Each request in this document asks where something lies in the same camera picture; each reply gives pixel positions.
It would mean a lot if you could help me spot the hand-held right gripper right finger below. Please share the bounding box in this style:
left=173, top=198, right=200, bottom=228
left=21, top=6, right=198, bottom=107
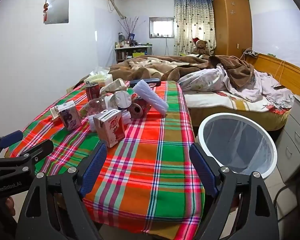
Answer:
left=189, top=142, right=281, bottom=240

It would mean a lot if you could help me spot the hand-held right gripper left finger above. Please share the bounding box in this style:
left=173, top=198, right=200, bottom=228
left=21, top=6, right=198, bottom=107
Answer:
left=16, top=144, right=108, bottom=240

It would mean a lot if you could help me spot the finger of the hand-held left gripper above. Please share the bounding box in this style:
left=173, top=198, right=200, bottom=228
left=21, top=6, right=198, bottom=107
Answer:
left=0, top=130, right=24, bottom=158
left=21, top=139, right=54, bottom=164

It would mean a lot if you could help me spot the purple white drink carton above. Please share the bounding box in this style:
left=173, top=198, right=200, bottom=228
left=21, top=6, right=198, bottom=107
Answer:
left=54, top=100, right=82, bottom=132

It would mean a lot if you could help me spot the white round bin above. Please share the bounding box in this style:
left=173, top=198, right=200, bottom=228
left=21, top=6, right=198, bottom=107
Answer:
left=196, top=113, right=278, bottom=180

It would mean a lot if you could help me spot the red brown drink carton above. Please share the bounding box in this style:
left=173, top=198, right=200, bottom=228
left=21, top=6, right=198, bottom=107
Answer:
left=93, top=109, right=126, bottom=148

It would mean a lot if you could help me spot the clear plastic bottle red label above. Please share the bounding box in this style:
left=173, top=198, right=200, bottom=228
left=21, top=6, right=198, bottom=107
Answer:
left=81, top=94, right=115, bottom=117

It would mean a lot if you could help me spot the red cartoon soda can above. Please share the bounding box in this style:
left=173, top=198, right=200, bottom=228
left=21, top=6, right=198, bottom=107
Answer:
left=127, top=95, right=152, bottom=119

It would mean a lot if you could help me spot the white yogurt cup foil lid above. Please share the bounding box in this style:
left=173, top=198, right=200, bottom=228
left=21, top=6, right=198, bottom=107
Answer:
left=110, top=91, right=133, bottom=110

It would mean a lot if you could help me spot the dented red soda can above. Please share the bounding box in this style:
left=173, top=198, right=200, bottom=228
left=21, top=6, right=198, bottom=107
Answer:
left=85, top=82, right=101, bottom=100

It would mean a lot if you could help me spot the beige paper bag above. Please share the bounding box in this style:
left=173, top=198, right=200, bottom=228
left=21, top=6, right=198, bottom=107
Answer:
left=100, top=78, right=129, bottom=95

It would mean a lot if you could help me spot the person's left hand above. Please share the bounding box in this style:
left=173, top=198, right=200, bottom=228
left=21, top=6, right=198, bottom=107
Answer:
left=3, top=196, right=16, bottom=222

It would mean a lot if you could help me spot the plaid tablecloth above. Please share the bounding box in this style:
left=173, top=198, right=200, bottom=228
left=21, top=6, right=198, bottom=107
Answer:
left=5, top=80, right=205, bottom=233

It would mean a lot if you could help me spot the white patterned bed sheet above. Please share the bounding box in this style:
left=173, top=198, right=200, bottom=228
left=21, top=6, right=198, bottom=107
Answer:
left=184, top=90, right=291, bottom=113

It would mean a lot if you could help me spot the pale floral quilt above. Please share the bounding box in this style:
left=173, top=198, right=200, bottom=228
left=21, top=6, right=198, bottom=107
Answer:
left=177, top=66, right=294, bottom=108

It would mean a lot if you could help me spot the green white tissue box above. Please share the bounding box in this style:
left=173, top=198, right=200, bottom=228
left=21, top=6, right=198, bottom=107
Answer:
left=84, top=66, right=114, bottom=87

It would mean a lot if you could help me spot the dark blue glasses case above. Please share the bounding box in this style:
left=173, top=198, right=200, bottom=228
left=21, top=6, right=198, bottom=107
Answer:
left=129, top=78, right=161, bottom=88

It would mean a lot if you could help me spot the grey drawer nightstand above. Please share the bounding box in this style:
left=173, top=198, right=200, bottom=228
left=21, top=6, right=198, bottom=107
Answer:
left=275, top=94, right=300, bottom=183

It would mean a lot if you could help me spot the brown fleece blanket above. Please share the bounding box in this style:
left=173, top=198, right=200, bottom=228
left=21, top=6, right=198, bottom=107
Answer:
left=108, top=55, right=256, bottom=89

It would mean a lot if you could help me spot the cluttered white shelf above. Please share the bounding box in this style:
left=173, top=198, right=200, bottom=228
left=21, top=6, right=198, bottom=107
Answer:
left=114, top=45, right=153, bottom=64

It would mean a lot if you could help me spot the brown teddy bear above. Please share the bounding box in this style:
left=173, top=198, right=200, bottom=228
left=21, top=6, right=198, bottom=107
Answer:
left=192, top=37, right=210, bottom=56

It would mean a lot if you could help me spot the wooden bed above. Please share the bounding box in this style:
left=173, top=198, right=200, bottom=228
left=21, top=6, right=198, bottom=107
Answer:
left=185, top=52, right=300, bottom=130

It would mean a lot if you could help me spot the vase of bare branches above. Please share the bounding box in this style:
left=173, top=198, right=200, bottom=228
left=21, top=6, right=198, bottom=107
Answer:
left=120, top=16, right=140, bottom=43

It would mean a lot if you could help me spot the small window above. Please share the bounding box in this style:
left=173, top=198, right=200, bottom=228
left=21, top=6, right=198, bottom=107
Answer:
left=149, top=17, right=175, bottom=39

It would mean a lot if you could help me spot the patterned curtain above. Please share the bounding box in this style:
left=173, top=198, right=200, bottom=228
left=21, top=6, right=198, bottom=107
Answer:
left=174, top=0, right=217, bottom=55

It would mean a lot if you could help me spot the wooden wardrobe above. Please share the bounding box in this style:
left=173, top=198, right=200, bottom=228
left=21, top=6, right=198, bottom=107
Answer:
left=212, top=0, right=253, bottom=57

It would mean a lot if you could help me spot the white charging cable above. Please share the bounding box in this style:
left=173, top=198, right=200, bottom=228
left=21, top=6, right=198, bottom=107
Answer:
left=278, top=59, right=286, bottom=80

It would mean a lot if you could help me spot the silver wall panel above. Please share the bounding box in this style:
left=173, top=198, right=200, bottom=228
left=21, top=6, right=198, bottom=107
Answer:
left=44, top=0, right=70, bottom=25

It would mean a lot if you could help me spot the white wall pipe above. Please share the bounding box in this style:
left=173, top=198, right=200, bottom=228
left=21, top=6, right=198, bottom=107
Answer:
left=107, top=0, right=126, bottom=20

